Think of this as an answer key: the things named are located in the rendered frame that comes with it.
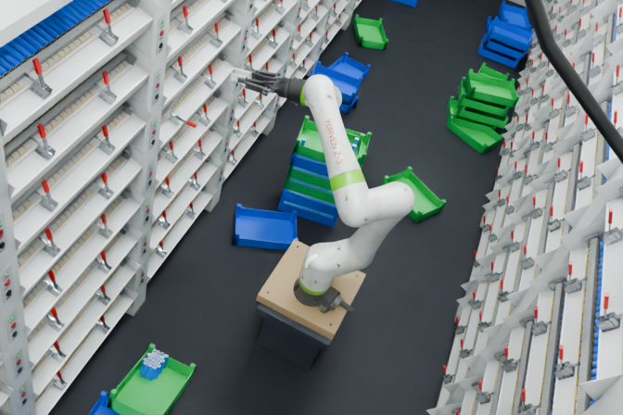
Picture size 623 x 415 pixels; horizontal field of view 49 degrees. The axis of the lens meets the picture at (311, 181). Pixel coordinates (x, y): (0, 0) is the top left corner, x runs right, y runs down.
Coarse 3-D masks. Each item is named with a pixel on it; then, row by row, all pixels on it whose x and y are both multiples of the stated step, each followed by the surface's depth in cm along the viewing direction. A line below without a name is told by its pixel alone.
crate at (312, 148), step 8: (304, 120) 327; (304, 128) 330; (312, 128) 331; (304, 136) 328; (312, 136) 329; (352, 136) 329; (360, 136) 326; (296, 144) 314; (312, 144) 325; (320, 144) 326; (352, 144) 332; (360, 144) 329; (296, 152) 318; (304, 152) 316; (312, 152) 315; (320, 152) 314; (320, 160) 318
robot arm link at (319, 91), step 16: (320, 80) 228; (320, 96) 227; (336, 96) 231; (320, 112) 227; (336, 112) 228; (320, 128) 228; (336, 128) 226; (336, 144) 225; (336, 160) 224; (352, 160) 225
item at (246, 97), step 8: (272, 56) 348; (280, 56) 349; (264, 64) 343; (272, 64) 346; (280, 64) 350; (240, 96) 320; (248, 96) 324; (256, 96) 326; (240, 104) 317; (248, 104) 321; (240, 112) 315
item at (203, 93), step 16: (224, 48) 271; (224, 64) 273; (224, 80) 271; (192, 96) 253; (208, 96) 258; (176, 112) 245; (192, 112) 249; (160, 128) 237; (176, 128) 241; (160, 144) 228
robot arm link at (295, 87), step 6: (294, 78) 246; (288, 84) 246; (294, 84) 244; (300, 84) 244; (288, 90) 244; (294, 90) 244; (300, 90) 243; (288, 96) 246; (294, 96) 245; (294, 102) 247
